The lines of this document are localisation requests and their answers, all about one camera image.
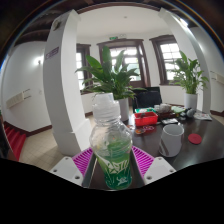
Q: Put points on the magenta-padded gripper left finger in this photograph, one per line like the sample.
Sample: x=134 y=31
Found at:
x=68 y=170

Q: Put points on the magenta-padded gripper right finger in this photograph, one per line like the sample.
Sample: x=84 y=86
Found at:
x=160 y=168

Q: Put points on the clear green-label drink bottle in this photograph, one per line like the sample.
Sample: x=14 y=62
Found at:
x=111 y=143

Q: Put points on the white ceramic mug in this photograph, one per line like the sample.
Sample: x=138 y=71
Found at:
x=170 y=141

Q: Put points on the round printed sticker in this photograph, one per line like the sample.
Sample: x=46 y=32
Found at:
x=140 y=131

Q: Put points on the flat round red coaster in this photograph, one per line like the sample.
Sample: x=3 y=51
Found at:
x=194 y=138

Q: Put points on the small black case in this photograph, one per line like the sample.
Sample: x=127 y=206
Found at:
x=170 y=121

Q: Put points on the red plastic box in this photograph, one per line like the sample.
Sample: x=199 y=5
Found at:
x=146 y=119

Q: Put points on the tea set on tray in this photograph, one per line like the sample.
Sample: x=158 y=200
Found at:
x=163 y=109

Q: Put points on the flat green box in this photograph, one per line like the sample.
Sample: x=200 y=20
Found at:
x=144 y=110

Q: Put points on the red carpeted stairs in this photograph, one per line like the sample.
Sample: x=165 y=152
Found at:
x=15 y=140

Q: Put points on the grey round headphones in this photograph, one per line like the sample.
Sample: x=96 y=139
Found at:
x=189 y=112

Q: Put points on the printed paper leaflet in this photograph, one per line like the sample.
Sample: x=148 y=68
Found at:
x=202 y=116

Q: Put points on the black chair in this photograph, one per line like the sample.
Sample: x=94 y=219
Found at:
x=148 y=98

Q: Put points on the potted green plant white pot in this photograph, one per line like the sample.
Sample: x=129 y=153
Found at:
x=110 y=76
x=189 y=76

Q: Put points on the dark wood framed window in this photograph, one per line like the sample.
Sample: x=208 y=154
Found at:
x=170 y=53
x=80 y=66

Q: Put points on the dark wood glazed double door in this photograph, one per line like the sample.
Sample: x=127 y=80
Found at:
x=135 y=60

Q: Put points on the small purple plaque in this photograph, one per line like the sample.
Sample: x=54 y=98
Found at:
x=52 y=53

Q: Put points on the green exit sign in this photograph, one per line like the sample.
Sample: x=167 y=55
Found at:
x=113 y=38

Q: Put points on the white wall mounted panel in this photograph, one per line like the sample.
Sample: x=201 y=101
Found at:
x=220 y=78
x=17 y=98

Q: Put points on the glowing wall lamp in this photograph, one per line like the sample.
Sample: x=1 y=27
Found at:
x=38 y=60

